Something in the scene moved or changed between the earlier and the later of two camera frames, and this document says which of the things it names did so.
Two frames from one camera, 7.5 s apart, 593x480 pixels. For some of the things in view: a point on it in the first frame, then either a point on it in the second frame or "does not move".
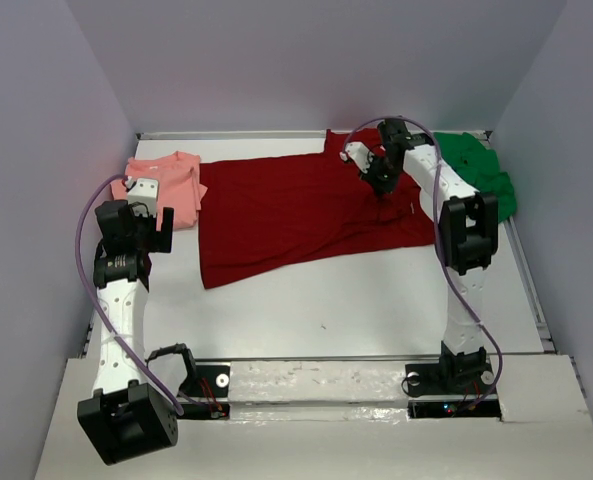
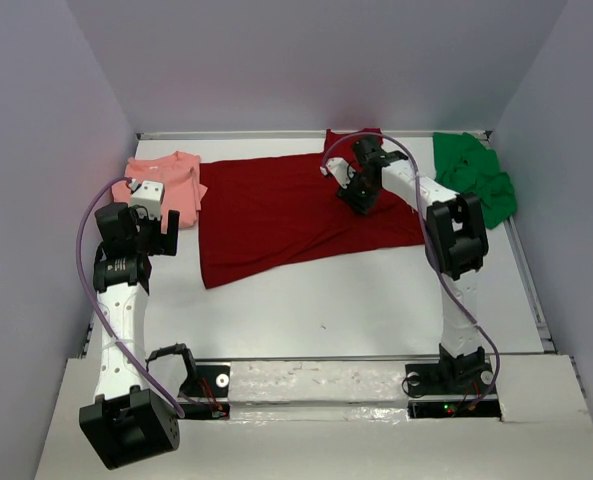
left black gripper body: (152, 228) does not move
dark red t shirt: (268, 215) does not move
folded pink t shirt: (180, 185) does not move
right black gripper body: (381, 175) to (358, 193)
